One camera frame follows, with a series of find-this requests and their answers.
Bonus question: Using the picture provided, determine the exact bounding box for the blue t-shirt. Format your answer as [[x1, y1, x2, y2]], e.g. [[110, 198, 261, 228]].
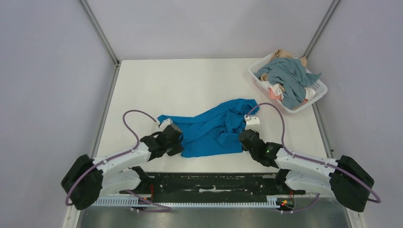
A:
[[157, 98, 259, 158]]

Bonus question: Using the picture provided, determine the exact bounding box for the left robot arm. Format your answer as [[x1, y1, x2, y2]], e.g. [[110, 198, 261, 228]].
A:
[[61, 123, 183, 210]]

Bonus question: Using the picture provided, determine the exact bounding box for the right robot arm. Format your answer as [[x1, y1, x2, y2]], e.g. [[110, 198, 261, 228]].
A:
[[238, 130, 374, 212]]

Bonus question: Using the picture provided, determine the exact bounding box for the pink t-shirt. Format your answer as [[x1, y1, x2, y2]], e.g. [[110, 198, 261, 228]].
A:
[[268, 88, 309, 105]]

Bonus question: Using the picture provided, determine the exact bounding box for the white t-shirt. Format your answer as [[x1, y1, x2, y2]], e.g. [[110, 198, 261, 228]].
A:
[[262, 81, 316, 102]]

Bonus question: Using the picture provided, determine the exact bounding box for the grey-blue t-shirt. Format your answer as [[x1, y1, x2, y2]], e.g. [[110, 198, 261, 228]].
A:
[[254, 57, 321, 109]]

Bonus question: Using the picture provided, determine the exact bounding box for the white laundry basket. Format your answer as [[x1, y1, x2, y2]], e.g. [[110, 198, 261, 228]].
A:
[[248, 49, 328, 114]]

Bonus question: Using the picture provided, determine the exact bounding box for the beige t-shirt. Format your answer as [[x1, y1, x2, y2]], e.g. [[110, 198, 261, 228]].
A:
[[269, 49, 307, 67]]

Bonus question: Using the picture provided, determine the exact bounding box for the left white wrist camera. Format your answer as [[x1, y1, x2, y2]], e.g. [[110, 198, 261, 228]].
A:
[[155, 118, 173, 128]]

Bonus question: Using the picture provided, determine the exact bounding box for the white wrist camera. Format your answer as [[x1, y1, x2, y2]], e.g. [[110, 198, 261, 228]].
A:
[[155, 118, 173, 128], [244, 115, 260, 132]]

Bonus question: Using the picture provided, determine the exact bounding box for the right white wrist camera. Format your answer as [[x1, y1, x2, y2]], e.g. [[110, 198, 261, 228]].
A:
[[244, 115, 260, 132]]

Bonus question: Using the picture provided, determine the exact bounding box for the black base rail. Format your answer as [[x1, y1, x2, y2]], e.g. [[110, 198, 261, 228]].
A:
[[133, 172, 305, 203]]

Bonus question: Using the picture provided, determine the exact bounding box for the white cable duct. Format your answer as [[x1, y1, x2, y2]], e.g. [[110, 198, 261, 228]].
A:
[[92, 195, 286, 209]]

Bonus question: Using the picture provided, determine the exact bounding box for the aluminium frame left post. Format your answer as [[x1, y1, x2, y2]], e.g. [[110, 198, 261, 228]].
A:
[[78, 0, 121, 158]]

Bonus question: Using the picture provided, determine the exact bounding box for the aluminium frame post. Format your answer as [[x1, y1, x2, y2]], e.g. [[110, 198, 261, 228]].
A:
[[78, 0, 121, 158], [303, 0, 341, 59]]

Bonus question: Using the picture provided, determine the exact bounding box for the aluminium frame right post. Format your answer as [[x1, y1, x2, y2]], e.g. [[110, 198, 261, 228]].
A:
[[303, 0, 341, 59]]

